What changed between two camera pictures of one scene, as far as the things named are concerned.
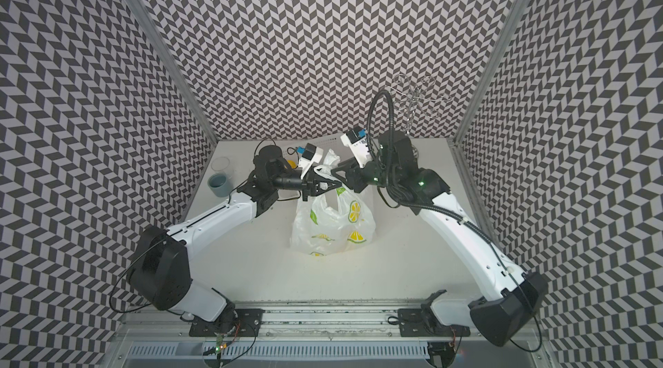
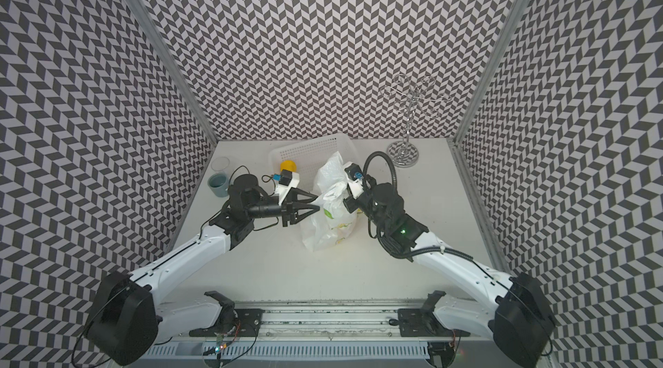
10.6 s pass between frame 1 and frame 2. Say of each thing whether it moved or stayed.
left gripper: moved
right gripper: moved
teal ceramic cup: stayed
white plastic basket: stayed
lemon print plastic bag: moved
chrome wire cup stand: stayed
